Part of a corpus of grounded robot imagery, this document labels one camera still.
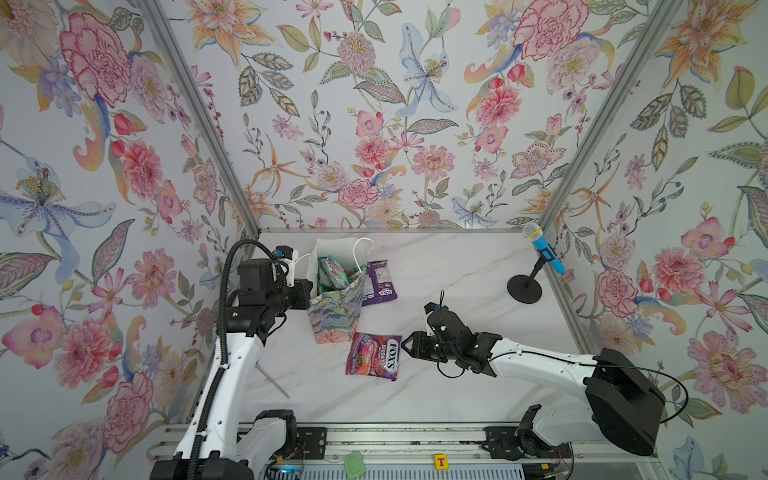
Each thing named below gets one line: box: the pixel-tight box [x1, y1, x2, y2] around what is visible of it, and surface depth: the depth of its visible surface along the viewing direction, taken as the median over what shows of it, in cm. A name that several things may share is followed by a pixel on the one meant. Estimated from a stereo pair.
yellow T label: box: [434, 454, 449, 470], surface depth 72 cm
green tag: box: [344, 451, 366, 479], surface depth 72 cm
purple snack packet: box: [362, 260, 398, 307], surface depth 104 cm
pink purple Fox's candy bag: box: [346, 332, 402, 382], surface depth 88 cm
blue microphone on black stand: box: [507, 223, 567, 304], surface depth 102 cm
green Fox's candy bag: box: [317, 255, 350, 296], surface depth 82 cm
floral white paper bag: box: [307, 237, 375, 344], surface depth 82 cm
